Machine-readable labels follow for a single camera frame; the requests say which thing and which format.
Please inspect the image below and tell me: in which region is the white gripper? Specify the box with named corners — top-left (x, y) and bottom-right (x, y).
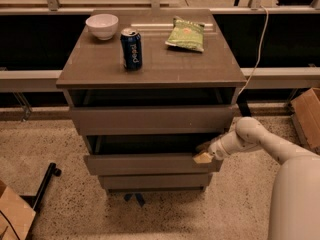
top-left (193, 138), bottom-right (231, 164)

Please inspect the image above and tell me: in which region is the grey drawer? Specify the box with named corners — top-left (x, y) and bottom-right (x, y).
top-left (84, 133), bottom-right (222, 176)
top-left (70, 106), bottom-right (233, 135)
top-left (98, 173), bottom-right (212, 190)

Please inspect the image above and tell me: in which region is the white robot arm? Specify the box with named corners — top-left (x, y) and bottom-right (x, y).
top-left (194, 117), bottom-right (320, 240)

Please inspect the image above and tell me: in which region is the grey drawer cabinet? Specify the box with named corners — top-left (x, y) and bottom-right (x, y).
top-left (57, 9), bottom-right (246, 193)

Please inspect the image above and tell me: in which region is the blue tape cross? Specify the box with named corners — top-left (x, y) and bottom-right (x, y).
top-left (124, 193), bottom-right (145, 207)

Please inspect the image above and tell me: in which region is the green chip bag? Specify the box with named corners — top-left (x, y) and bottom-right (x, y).
top-left (165, 17), bottom-right (205, 52)

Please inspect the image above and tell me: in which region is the blue soda can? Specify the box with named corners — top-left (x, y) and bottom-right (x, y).
top-left (120, 27), bottom-right (142, 71)

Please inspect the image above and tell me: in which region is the white ceramic bowl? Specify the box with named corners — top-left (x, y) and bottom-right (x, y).
top-left (86, 14), bottom-right (119, 40)

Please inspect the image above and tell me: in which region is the cardboard box left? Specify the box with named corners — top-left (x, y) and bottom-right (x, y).
top-left (0, 180), bottom-right (36, 240)

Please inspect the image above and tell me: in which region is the white cable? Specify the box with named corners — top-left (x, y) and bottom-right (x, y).
top-left (237, 5), bottom-right (270, 98)

